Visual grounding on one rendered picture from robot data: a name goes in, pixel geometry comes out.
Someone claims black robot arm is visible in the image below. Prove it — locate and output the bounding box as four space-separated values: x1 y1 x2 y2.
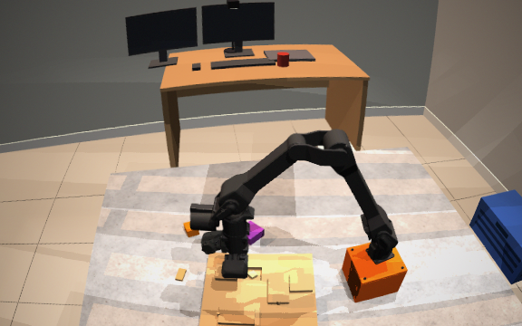
189 129 398 264

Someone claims pale yellow block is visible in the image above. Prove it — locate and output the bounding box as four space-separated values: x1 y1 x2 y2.
247 270 257 279

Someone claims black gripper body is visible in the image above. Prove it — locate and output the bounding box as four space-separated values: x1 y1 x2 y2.
221 222 250 279

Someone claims purple cube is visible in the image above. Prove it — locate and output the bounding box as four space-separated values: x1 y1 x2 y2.
247 221 265 245

